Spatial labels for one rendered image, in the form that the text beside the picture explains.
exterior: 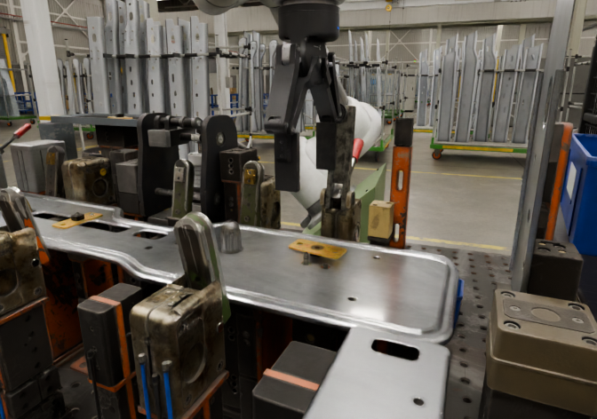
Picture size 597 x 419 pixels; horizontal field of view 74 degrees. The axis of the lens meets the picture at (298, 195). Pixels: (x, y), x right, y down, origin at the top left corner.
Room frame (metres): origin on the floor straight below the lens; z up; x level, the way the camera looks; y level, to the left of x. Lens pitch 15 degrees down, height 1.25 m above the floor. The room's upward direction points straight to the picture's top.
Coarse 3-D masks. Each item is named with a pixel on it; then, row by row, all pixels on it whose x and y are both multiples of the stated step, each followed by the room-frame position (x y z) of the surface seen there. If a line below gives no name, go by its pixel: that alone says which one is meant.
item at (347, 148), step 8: (344, 112) 0.64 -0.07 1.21; (352, 112) 0.66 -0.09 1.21; (344, 120) 0.67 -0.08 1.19; (352, 120) 0.66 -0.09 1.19; (344, 128) 0.67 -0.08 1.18; (352, 128) 0.66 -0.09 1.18; (344, 136) 0.67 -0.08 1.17; (352, 136) 0.66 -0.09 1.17; (344, 144) 0.67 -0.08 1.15; (352, 144) 0.66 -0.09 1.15; (344, 152) 0.66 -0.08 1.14; (352, 152) 0.67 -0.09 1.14; (344, 160) 0.66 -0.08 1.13; (352, 160) 0.67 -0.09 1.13; (336, 168) 0.67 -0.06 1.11; (344, 168) 0.65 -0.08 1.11; (328, 176) 0.66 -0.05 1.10; (336, 176) 0.66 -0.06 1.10; (344, 176) 0.65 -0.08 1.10; (328, 184) 0.66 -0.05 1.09; (344, 184) 0.65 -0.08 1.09; (328, 192) 0.65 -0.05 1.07; (344, 192) 0.64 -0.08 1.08; (328, 200) 0.65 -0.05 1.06; (344, 200) 0.64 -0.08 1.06; (328, 208) 0.65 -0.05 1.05; (344, 208) 0.64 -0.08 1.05
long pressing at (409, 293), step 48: (48, 240) 0.63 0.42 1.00; (96, 240) 0.62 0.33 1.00; (144, 240) 0.62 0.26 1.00; (288, 240) 0.62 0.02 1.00; (336, 240) 0.61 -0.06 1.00; (240, 288) 0.46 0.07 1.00; (288, 288) 0.46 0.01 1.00; (336, 288) 0.46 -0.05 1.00; (384, 288) 0.46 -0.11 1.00; (432, 288) 0.46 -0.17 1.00; (432, 336) 0.36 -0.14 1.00
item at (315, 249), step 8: (304, 240) 0.59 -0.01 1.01; (296, 248) 0.56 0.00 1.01; (304, 248) 0.56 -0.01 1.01; (312, 248) 0.56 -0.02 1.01; (320, 248) 0.56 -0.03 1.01; (328, 248) 0.56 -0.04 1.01; (336, 248) 0.56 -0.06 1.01; (344, 248) 0.56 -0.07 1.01; (312, 256) 0.55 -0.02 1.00; (320, 256) 0.55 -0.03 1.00; (328, 256) 0.53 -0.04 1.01; (336, 256) 0.53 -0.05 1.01
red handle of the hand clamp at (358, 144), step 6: (354, 138) 0.77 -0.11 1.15; (360, 138) 0.76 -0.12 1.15; (354, 144) 0.75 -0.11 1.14; (360, 144) 0.75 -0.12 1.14; (354, 150) 0.74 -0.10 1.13; (360, 150) 0.74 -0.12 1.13; (354, 156) 0.72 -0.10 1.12; (354, 162) 0.72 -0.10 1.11; (336, 186) 0.67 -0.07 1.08; (342, 186) 0.67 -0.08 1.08; (336, 192) 0.66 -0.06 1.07; (336, 198) 0.65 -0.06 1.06
